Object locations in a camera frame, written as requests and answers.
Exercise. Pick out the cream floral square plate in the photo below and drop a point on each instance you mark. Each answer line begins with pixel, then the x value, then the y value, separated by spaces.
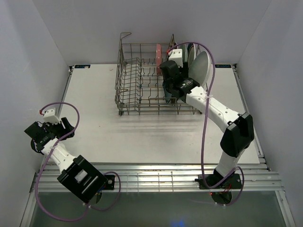
pixel 172 41

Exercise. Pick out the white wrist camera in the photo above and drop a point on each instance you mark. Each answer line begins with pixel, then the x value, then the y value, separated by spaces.
pixel 50 116
pixel 176 55

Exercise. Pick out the black xdof logo sticker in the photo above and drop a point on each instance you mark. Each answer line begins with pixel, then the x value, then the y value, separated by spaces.
pixel 225 66

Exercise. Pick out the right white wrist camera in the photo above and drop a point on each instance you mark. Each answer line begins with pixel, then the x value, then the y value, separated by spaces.
pixel 176 55

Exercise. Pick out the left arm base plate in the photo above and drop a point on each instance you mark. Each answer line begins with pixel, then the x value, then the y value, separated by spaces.
pixel 110 183

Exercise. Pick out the dark teal plate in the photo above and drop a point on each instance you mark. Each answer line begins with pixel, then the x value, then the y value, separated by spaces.
pixel 168 96

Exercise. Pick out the green red rimmed white plate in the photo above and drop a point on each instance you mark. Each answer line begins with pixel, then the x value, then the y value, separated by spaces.
pixel 191 49

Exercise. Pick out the grey wire dish rack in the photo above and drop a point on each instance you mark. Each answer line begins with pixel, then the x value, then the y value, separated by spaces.
pixel 138 88

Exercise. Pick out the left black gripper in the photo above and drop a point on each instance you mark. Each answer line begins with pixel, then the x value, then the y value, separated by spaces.
pixel 68 127

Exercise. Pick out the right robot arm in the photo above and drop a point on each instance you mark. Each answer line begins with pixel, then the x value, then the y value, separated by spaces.
pixel 237 128

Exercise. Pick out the pink dotted scalloped plate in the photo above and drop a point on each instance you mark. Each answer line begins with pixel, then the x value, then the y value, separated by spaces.
pixel 158 59

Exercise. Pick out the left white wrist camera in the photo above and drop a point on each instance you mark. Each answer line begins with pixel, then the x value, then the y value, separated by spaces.
pixel 50 116

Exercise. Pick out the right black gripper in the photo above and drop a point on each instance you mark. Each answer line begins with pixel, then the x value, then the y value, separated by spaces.
pixel 184 71

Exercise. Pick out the white oval plate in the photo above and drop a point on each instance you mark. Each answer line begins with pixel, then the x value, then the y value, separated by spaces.
pixel 200 68

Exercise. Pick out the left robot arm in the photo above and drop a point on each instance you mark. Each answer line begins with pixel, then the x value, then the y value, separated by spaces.
pixel 77 174

